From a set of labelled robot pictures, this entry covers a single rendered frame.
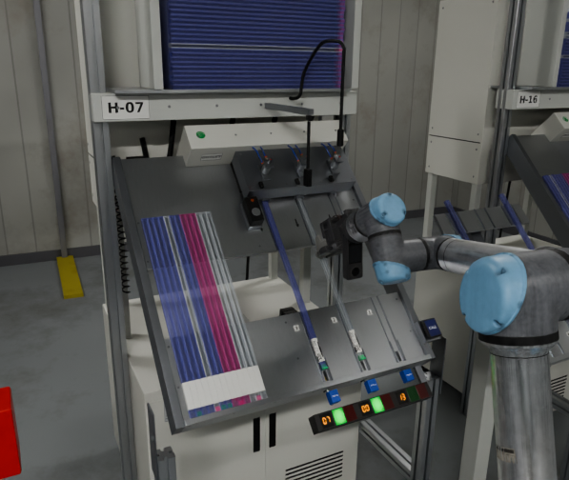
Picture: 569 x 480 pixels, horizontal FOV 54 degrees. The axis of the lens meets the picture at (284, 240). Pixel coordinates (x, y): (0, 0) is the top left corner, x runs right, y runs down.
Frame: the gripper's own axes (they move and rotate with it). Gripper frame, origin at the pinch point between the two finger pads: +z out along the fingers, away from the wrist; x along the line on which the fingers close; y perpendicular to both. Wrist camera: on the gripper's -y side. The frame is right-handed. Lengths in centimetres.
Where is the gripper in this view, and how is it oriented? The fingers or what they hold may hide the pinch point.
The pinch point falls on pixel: (323, 257)
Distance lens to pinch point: 151.5
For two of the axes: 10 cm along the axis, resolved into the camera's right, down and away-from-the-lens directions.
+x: -8.9, 1.2, -4.3
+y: -2.3, -9.5, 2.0
